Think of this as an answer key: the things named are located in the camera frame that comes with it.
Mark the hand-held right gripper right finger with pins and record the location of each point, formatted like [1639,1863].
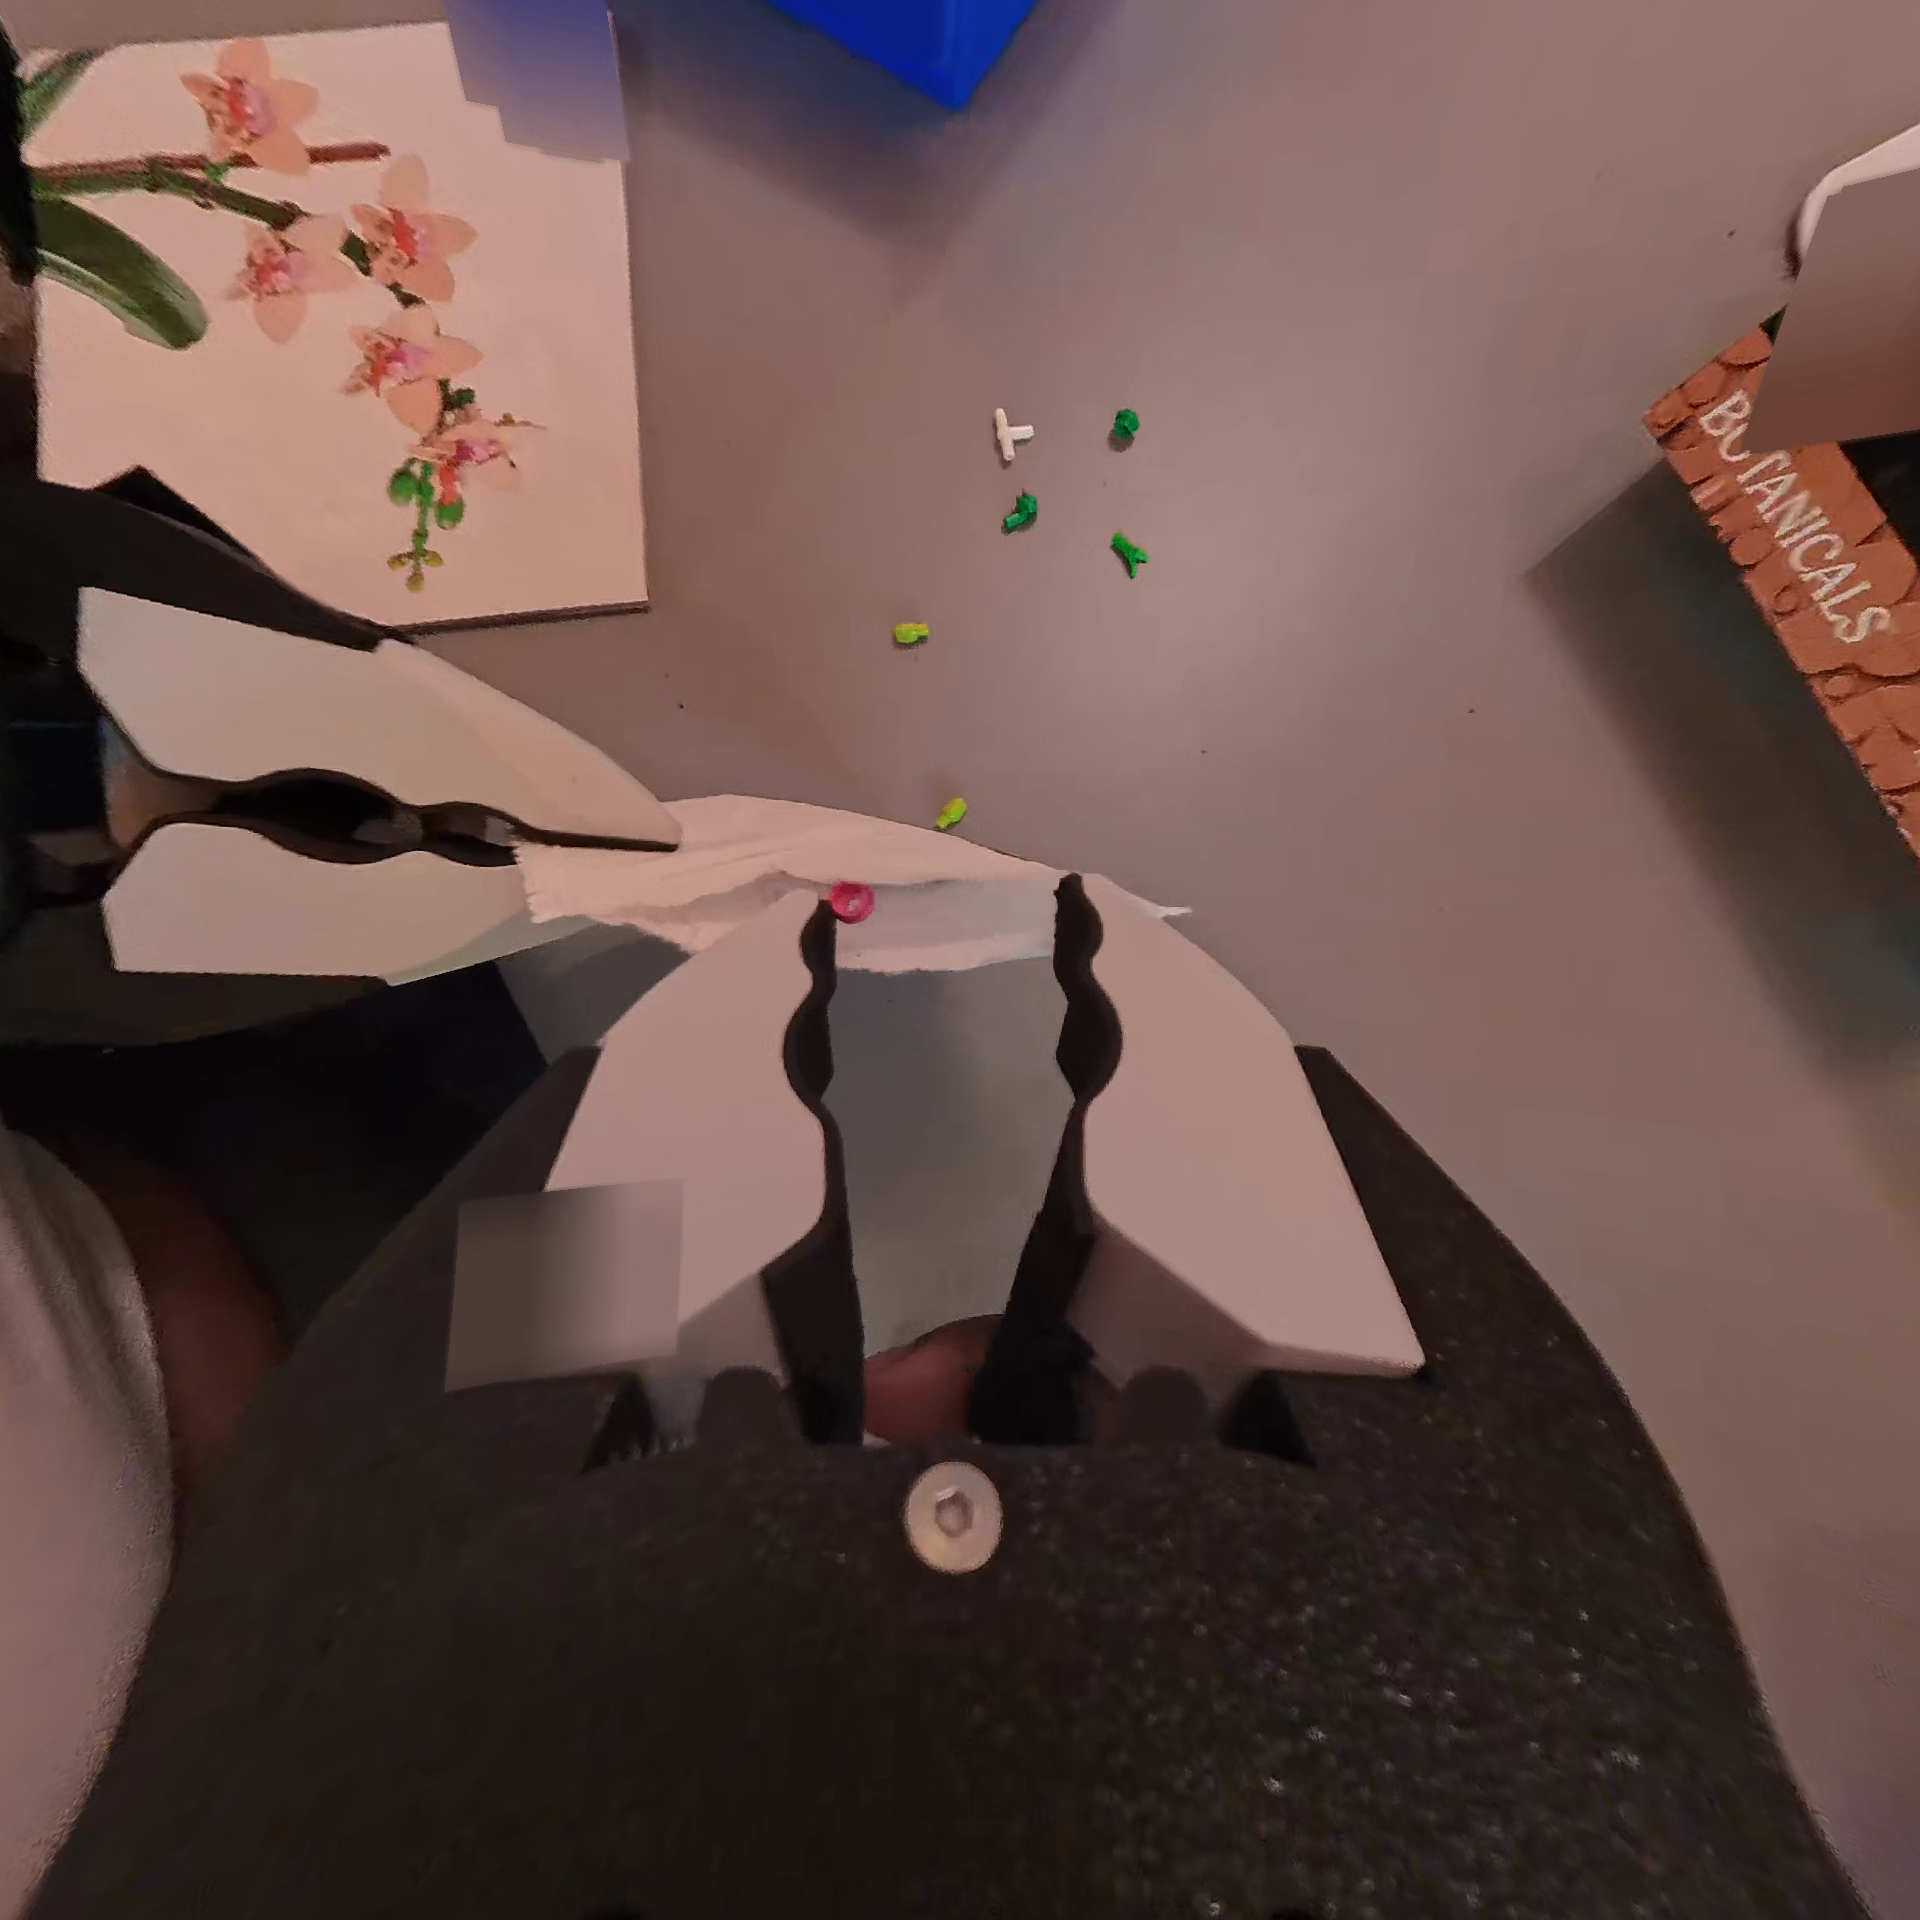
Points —
[1201,1141]

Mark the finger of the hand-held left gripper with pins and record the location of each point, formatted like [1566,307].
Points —
[375,705]
[271,914]

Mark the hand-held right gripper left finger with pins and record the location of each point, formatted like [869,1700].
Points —
[690,1081]

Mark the pink round brick piece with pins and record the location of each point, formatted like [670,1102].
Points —
[850,901]

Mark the torn circle-print paper bag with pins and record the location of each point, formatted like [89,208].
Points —
[781,854]

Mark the white T-shaped brick piece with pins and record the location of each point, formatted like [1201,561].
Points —
[1013,434]

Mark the blue plastic bin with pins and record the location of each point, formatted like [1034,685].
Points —
[931,39]

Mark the person's left forearm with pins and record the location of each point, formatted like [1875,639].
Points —
[60,1501]

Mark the grey desk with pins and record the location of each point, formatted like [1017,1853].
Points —
[1351,750]

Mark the person's right hand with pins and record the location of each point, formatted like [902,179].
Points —
[922,1373]

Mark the orchid instruction booklet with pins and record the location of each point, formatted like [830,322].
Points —
[541,450]

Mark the green sprig brick piece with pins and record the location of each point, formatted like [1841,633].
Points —
[1129,555]
[1023,513]

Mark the black orchid set box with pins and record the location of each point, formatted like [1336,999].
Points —
[1814,601]

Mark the crumpled white paper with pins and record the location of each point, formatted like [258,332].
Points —
[1860,172]

